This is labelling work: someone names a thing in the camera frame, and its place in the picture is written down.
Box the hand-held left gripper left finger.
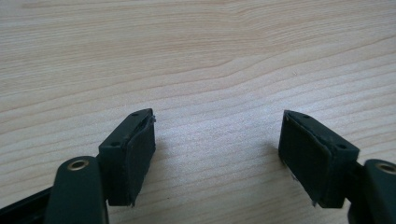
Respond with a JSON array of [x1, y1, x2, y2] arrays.
[[97, 107, 157, 207]]

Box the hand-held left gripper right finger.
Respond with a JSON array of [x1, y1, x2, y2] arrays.
[[277, 109, 361, 209]]

